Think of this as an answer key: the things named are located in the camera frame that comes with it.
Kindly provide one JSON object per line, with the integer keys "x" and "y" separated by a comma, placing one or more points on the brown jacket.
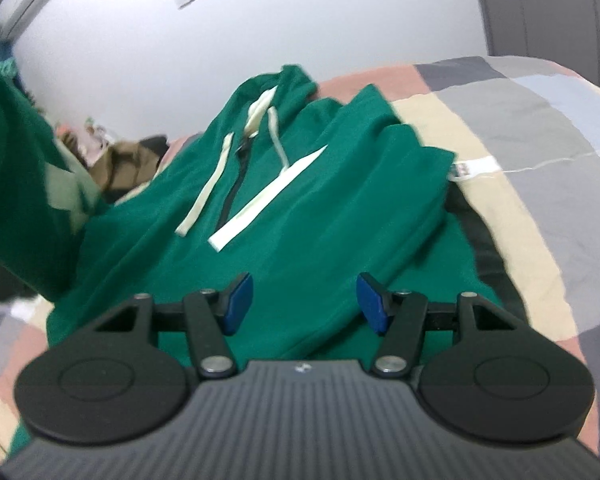
{"x": 125, "y": 165}

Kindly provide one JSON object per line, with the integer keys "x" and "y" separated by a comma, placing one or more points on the green hoodie with white print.
{"x": 305, "y": 240}

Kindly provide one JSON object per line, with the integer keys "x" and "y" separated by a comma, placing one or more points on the patchwork blanket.
{"x": 530, "y": 125}

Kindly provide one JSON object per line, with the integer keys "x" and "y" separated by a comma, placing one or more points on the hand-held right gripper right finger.
{"x": 372, "y": 306}

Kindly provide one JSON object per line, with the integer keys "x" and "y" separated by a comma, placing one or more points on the pink object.
{"x": 92, "y": 131}

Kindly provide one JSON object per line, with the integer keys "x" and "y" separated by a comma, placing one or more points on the black garment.
{"x": 485, "y": 255}

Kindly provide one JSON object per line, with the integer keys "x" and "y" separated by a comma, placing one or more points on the white fabric label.
{"x": 472, "y": 167}

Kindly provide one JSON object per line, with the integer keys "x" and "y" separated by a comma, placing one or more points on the grey wardrobe door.
{"x": 545, "y": 10}

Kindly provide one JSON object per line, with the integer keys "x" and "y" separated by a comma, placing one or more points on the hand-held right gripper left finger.
{"x": 237, "y": 306}

